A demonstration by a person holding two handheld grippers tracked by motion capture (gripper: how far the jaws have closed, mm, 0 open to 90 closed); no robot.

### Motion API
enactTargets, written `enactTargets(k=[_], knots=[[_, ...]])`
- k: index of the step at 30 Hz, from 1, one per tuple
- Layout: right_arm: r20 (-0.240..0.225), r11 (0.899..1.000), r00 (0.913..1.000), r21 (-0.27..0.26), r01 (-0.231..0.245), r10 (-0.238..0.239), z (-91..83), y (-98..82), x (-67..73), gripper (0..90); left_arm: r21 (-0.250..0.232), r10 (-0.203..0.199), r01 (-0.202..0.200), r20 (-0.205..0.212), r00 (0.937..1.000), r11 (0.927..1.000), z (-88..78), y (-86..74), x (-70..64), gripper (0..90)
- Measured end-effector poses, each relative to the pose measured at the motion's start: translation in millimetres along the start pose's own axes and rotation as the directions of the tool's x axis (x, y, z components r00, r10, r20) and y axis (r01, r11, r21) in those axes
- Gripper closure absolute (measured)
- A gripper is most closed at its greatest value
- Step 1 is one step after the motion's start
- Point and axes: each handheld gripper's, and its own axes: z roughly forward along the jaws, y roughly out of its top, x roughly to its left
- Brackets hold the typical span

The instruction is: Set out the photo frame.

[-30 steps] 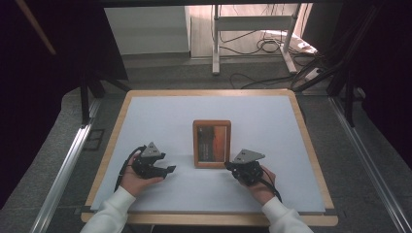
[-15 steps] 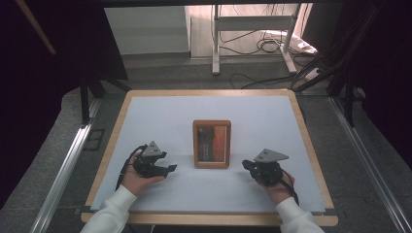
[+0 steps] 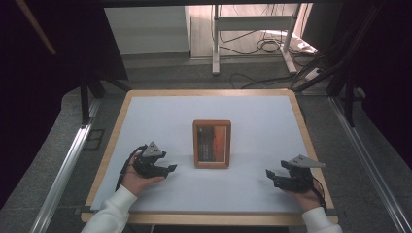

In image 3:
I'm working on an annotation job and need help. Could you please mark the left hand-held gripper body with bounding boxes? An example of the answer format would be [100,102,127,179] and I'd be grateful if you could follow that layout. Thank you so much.
[131,141,168,180]

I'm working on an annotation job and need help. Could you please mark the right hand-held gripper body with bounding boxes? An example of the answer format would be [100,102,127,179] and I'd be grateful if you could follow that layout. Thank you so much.
[279,154,326,194]

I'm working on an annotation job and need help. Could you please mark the wooden photo frame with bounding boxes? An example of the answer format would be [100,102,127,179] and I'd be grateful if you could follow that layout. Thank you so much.
[192,119,232,170]

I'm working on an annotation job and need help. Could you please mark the person's left hand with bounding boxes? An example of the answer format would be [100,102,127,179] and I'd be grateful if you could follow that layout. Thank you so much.
[120,153,166,197]

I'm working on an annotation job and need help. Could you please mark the person's right hand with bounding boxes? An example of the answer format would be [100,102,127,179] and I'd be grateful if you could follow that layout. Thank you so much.
[285,179,324,212]

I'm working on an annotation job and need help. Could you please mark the white table mat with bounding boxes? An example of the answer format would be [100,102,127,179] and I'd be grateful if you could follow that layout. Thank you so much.
[90,95,326,215]

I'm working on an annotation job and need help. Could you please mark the black metal stand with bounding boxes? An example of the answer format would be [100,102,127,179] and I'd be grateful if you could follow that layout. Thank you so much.
[291,4,384,128]
[79,71,132,126]

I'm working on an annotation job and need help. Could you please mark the white power strip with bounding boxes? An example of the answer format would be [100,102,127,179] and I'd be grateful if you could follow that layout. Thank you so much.
[304,67,325,82]

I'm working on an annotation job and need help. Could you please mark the dark curtain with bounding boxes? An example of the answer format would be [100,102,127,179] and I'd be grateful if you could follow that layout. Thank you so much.
[302,0,412,163]
[0,0,129,210]

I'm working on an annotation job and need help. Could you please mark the white cabinet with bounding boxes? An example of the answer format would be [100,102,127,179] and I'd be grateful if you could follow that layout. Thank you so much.
[104,6,191,56]

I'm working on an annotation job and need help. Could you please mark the wooden stick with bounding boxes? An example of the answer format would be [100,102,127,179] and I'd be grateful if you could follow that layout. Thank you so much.
[15,0,58,56]

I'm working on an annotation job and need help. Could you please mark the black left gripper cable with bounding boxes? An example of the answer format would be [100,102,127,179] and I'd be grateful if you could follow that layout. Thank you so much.
[115,145,149,192]

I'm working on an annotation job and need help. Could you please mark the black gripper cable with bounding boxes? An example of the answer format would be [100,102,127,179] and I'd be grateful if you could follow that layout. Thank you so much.
[310,176,327,214]
[115,145,149,192]

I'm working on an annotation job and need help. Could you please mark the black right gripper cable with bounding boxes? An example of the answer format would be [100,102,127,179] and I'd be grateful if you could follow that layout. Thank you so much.
[310,176,327,214]

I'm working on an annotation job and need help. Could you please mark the aluminium rail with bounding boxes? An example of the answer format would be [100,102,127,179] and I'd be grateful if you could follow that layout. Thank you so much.
[328,96,412,233]
[30,124,94,233]

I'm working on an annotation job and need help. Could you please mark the black floor cable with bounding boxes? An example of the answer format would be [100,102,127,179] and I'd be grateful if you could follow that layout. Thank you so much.
[229,72,296,90]

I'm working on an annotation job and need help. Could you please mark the tangle of black cables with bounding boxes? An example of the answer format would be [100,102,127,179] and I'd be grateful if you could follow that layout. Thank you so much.
[218,28,294,56]

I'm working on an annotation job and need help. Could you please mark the white metal stand frame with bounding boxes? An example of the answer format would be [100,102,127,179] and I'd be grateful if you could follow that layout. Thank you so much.
[212,3,303,76]

